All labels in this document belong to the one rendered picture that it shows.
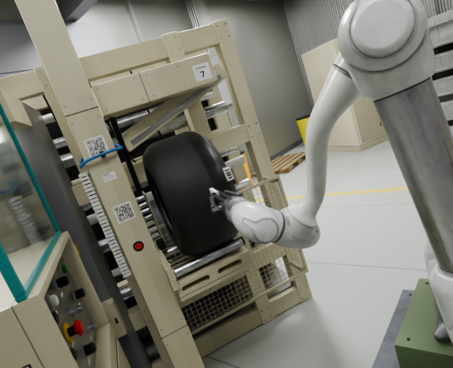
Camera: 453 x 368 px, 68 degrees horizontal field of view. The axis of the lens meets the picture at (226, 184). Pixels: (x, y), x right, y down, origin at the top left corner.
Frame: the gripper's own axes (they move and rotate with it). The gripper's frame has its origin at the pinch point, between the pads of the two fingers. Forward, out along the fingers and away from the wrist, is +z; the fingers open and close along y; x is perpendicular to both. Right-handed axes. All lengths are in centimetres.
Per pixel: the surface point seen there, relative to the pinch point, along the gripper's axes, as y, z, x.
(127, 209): 31.9, 23.1, 0.8
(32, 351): 58, -50, -4
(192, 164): 2.5, 9.9, -11.1
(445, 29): -513, 276, 5
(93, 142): 34, 28, -30
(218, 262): 4.7, 10.3, 35.3
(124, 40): -60, 463, -111
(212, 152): -7.3, 11.9, -12.2
